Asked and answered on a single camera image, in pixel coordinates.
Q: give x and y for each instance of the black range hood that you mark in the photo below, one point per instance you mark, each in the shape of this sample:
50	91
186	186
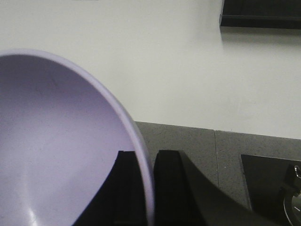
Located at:
279	14

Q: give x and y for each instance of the purple plastic bowl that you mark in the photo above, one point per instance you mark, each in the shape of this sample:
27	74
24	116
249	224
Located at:
60	134

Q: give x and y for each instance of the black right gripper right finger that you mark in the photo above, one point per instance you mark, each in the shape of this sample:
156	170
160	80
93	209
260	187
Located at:
185	196

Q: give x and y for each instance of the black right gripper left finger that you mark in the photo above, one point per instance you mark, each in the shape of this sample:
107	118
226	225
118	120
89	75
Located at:
120	201

